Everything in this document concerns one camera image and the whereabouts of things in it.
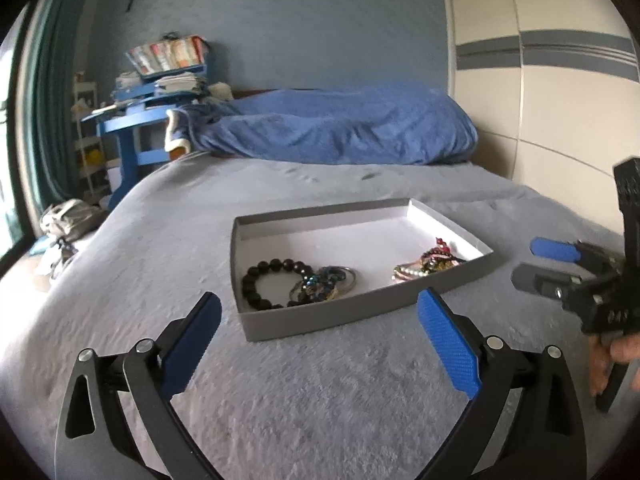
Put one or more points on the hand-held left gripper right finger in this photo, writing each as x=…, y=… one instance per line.
x=447, y=345

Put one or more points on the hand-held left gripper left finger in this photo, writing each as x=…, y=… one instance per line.
x=192, y=345

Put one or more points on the blue wooden desk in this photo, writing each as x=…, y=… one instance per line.
x=127, y=150

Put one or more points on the stack of papers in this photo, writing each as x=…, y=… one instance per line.
x=170, y=84

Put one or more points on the person's right hand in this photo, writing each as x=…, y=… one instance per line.
x=630, y=347

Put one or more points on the blue pillow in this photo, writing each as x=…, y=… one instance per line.
x=340, y=125

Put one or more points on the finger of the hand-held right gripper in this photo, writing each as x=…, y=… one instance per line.
x=555, y=251
x=535, y=280

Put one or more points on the row of books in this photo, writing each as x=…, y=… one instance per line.
x=165, y=52

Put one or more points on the wooden headboard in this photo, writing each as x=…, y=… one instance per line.
x=260, y=92

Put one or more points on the grey bag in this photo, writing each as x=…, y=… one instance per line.
x=67, y=217

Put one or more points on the grey cardboard tray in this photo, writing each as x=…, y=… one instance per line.
x=325, y=245

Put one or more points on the white shelf rack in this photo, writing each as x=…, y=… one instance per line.
x=90, y=145

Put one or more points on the teal curtain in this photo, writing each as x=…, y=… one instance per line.
x=55, y=85

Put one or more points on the grey bed blanket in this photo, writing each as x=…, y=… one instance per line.
x=325, y=410

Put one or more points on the white wardrobe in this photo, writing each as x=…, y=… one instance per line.
x=550, y=85

